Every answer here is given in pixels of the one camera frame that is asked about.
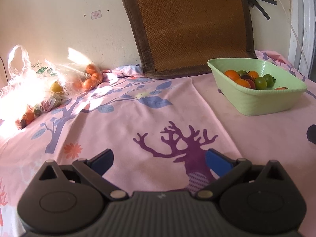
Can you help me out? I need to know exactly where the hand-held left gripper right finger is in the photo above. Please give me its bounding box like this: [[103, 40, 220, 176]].
[[196, 149, 285, 200]]

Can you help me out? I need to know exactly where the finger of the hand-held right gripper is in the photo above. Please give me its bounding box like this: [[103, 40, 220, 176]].
[[307, 125, 316, 144]]

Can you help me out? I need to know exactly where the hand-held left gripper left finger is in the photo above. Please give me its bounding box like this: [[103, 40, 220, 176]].
[[37, 149, 129, 201]]

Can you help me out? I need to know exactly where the light green plastic basket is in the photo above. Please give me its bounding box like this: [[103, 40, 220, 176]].
[[207, 58, 308, 116]]

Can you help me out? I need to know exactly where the pink printed blanket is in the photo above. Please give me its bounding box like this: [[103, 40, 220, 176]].
[[0, 49, 316, 237]]

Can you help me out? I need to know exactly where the yellow tomato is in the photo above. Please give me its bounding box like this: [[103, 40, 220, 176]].
[[51, 81, 63, 94]]

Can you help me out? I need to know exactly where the clear green-print plastic bag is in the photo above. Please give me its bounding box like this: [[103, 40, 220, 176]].
[[0, 45, 72, 130]]

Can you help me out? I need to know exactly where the black tape strip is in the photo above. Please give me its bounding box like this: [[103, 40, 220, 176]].
[[252, 0, 277, 6], [254, 1, 271, 21]]

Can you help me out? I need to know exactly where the brown woven seat mat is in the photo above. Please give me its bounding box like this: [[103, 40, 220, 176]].
[[122, 0, 258, 80]]

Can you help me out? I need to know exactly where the white window frame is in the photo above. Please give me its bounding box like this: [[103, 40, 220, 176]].
[[289, 0, 316, 79]]

